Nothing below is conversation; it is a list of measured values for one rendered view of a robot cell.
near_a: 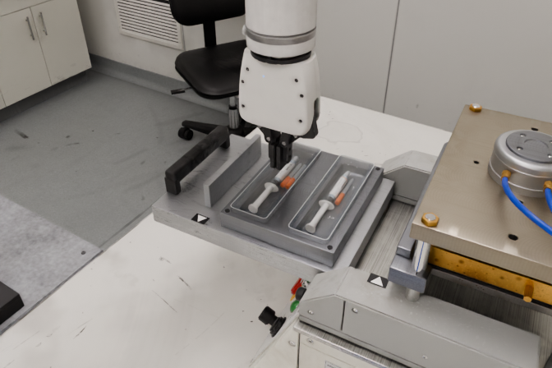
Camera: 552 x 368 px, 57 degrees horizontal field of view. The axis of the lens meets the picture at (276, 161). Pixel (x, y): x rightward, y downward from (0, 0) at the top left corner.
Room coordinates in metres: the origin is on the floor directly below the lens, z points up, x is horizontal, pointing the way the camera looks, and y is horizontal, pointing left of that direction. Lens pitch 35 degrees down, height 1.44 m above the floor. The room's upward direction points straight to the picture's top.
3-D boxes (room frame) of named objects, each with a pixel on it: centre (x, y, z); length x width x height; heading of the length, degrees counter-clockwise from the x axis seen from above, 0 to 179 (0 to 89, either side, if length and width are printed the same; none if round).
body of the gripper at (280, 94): (0.58, -0.01, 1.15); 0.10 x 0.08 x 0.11; 62
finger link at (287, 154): (0.58, -0.02, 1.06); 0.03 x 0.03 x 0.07; 62
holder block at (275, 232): (0.57, -0.04, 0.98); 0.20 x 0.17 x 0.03; 152
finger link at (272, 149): (0.59, 0.01, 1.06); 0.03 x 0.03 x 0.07; 62
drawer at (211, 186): (0.59, 0.00, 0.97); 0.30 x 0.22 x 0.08; 62
